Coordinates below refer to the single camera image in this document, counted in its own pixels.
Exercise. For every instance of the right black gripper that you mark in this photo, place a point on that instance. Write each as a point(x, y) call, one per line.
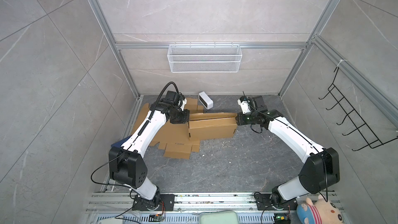
point(239, 117)

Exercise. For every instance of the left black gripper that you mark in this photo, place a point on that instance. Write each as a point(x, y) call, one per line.
point(186, 117)

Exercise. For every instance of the cardboard box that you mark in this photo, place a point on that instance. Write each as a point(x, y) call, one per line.
point(209, 126)

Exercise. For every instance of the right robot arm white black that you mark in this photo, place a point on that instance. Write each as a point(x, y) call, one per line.
point(321, 166)

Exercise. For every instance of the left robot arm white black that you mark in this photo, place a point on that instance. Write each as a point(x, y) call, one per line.
point(126, 164)

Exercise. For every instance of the pale green box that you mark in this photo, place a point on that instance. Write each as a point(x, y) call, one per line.
point(227, 217)

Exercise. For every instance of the lower flat cardboard sheet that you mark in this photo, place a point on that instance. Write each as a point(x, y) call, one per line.
point(173, 138)

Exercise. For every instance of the white digital clock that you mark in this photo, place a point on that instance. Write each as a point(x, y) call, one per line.
point(206, 101)

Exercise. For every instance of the blue book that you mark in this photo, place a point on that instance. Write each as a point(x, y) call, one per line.
point(121, 142)

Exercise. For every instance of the pink plush pig toy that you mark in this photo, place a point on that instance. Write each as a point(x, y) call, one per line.
point(320, 212)

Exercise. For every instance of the white wire mesh basket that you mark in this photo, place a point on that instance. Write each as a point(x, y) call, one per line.
point(204, 58)

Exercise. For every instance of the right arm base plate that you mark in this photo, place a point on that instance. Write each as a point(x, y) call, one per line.
point(268, 202)

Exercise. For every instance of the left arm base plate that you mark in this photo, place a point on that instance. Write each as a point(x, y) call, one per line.
point(158, 203)

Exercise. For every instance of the aluminium rail base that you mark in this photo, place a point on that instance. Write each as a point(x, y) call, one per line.
point(186, 208)

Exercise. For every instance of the black wire hook rack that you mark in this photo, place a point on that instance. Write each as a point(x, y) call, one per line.
point(359, 125)

